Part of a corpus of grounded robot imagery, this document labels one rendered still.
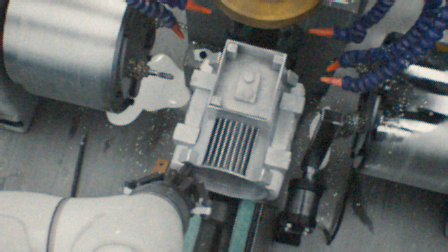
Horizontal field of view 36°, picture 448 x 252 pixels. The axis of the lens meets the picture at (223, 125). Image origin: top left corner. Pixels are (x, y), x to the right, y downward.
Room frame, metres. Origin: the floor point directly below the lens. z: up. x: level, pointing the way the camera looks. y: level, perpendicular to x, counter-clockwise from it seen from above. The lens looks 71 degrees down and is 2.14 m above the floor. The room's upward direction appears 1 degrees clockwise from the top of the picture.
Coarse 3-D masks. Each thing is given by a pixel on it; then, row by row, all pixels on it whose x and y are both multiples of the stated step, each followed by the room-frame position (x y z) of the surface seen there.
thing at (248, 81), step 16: (224, 48) 0.48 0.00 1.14; (240, 48) 0.49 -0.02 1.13; (256, 48) 0.48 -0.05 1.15; (224, 64) 0.47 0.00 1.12; (240, 64) 0.47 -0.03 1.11; (256, 64) 0.47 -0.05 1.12; (272, 64) 0.47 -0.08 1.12; (224, 80) 0.44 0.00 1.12; (240, 80) 0.44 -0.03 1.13; (256, 80) 0.44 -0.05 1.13; (272, 80) 0.44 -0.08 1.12; (224, 96) 0.41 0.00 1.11; (240, 96) 0.41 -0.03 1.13; (256, 96) 0.41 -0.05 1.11; (272, 96) 0.41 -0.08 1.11; (208, 112) 0.38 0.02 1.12; (224, 112) 0.38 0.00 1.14; (240, 112) 0.37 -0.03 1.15; (256, 112) 0.39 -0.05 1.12; (272, 112) 0.39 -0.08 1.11; (256, 128) 0.36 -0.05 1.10
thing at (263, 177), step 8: (216, 56) 0.50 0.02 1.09; (208, 64) 0.49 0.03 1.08; (216, 64) 0.48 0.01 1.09; (288, 72) 0.47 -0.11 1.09; (288, 80) 0.45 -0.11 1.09; (296, 80) 0.46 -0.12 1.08; (184, 152) 0.33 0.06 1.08; (192, 152) 0.32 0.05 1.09; (184, 160) 0.31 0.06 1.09; (192, 160) 0.31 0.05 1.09; (256, 168) 0.30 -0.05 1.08; (256, 176) 0.29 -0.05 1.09; (264, 176) 0.29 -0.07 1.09; (272, 176) 0.29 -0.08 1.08; (264, 184) 0.28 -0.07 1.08; (256, 200) 0.28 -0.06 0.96; (264, 200) 0.28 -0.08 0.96
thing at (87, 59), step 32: (32, 0) 0.55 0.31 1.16; (64, 0) 0.55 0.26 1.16; (96, 0) 0.55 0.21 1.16; (32, 32) 0.50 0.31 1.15; (64, 32) 0.50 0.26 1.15; (96, 32) 0.50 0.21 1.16; (128, 32) 0.50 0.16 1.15; (32, 64) 0.46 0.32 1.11; (64, 64) 0.46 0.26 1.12; (96, 64) 0.46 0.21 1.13; (128, 64) 0.48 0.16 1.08; (64, 96) 0.43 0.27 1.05; (96, 96) 0.42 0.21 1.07; (128, 96) 0.45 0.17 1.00
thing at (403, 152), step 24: (360, 72) 0.48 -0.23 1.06; (408, 72) 0.44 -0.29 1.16; (432, 72) 0.44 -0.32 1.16; (384, 96) 0.40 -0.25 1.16; (408, 96) 0.40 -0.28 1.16; (432, 96) 0.40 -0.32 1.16; (360, 120) 0.39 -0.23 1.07; (384, 120) 0.37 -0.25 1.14; (408, 120) 0.37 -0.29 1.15; (432, 120) 0.37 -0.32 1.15; (360, 144) 0.36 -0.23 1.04; (384, 144) 0.34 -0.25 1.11; (408, 144) 0.34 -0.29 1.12; (432, 144) 0.33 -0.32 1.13; (360, 168) 0.32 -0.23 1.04; (384, 168) 0.31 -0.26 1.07; (408, 168) 0.31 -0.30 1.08; (432, 168) 0.31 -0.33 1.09
